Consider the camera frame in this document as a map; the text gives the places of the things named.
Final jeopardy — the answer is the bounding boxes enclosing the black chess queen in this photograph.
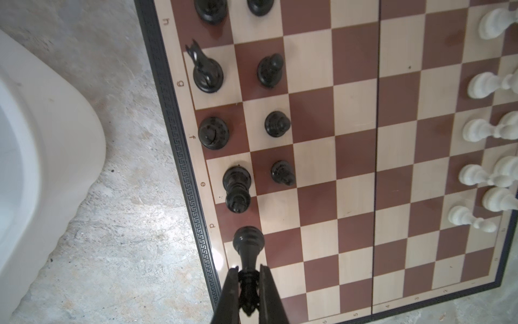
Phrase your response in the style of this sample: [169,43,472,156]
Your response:
[233,226,265,317]

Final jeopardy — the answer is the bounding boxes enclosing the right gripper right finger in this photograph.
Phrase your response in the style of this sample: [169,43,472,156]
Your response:
[258,265,289,324]

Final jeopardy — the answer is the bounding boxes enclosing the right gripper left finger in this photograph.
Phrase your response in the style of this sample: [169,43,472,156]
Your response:
[210,267,240,324]

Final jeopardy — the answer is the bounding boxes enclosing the black chess bishop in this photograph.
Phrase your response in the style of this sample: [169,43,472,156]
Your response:
[198,117,230,151]

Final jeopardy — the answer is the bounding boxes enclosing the white plastic tray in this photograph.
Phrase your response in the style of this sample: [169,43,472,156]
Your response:
[1,33,106,323]

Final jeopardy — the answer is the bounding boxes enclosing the black chess king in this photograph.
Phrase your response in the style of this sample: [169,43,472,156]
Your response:
[223,166,252,213]

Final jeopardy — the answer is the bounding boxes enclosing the black chess knight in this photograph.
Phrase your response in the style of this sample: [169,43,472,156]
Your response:
[186,39,224,93]

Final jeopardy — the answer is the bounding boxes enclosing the folding chess board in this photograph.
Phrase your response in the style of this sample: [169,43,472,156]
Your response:
[136,1,517,323]

